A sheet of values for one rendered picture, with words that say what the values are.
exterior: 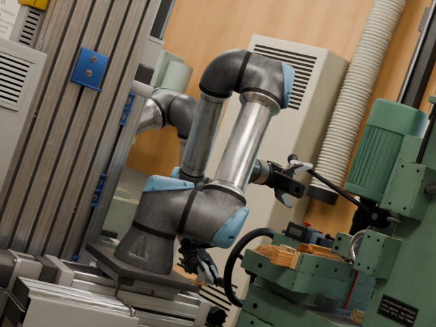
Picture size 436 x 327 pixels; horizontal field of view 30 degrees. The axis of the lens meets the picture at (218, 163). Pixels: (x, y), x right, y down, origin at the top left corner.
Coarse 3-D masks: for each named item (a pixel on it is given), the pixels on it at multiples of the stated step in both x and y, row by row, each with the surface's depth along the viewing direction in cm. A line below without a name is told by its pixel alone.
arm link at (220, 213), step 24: (240, 72) 214; (264, 72) 213; (288, 72) 214; (240, 96) 215; (264, 96) 211; (288, 96) 213; (240, 120) 211; (264, 120) 211; (240, 144) 207; (240, 168) 205; (216, 192) 200; (240, 192) 202; (192, 216) 198; (216, 216) 198; (240, 216) 198; (216, 240) 199
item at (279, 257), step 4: (276, 252) 230; (280, 252) 230; (284, 252) 231; (288, 252) 234; (272, 256) 230; (276, 256) 230; (280, 256) 230; (284, 256) 231; (288, 256) 233; (292, 256) 234; (272, 260) 230; (276, 260) 229; (280, 260) 231; (284, 260) 232; (288, 260) 233; (276, 264) 230; (280, 264) 231; (284, 264) 232; (288, 264) 234
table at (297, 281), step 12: (252, 252) 244; (252, 264) 243; (264, 264) 240; (264, 276) 239; (276, 276) 236; (288, 276) 234; (300, 276) 233; (312, 276) 237; (288, 288) 233; (300, 288) 235; (312, 288) 239; (324, 288) 243; (336, 288) 248; (348, 288) 252; (360, 288) 257; (372, 288) 262; (360, 300) 259
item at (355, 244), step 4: (360, 232) 239; (364, 232) 238; (356, 236) 240; (360, 236) 239; (352, 240) 240; (356, 240) 240; (360, 240) 239; (352, 244) 240; (356, 244) 240; (360, 244) 239; (348, 248) 241; (352, 248) 240; (356, 248) 239; (348, 252) 241; (352, 252) 240; (356, 252) 239; (352, 256) 239; (356, 256) 239; (352, 260) 239
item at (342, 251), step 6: (342, 234) 255; (348, 234) 260; (336, 240) 256; (342, 240) 255; (348, 240) 253; (336, 246) 255; (342, 246) 255; (336, 252) 255; (342, 252) 254; (348, 258) 252
